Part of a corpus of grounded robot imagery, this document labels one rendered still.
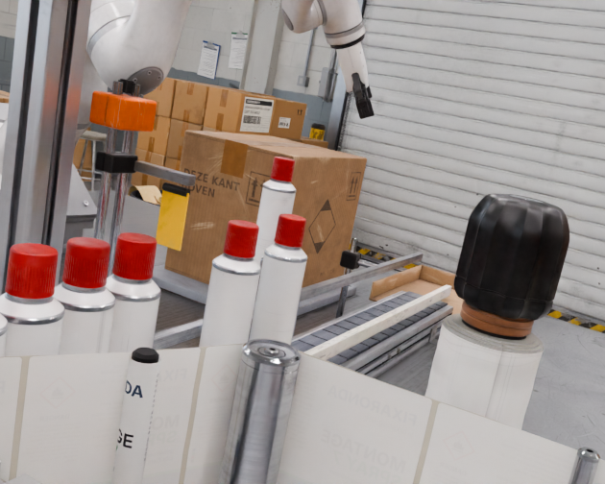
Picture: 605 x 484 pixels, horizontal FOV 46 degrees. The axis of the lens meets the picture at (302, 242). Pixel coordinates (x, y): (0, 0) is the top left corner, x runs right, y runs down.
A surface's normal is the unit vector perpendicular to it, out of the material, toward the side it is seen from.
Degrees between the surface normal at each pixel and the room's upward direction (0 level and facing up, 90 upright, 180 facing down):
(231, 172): 90
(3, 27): 90
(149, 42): 101
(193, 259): 90
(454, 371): 87
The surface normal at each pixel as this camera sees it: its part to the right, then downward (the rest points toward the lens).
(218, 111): -0.55, 0.07
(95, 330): 0.66, 0.27
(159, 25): 0.63, 0.52
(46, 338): 0.82, 0.26
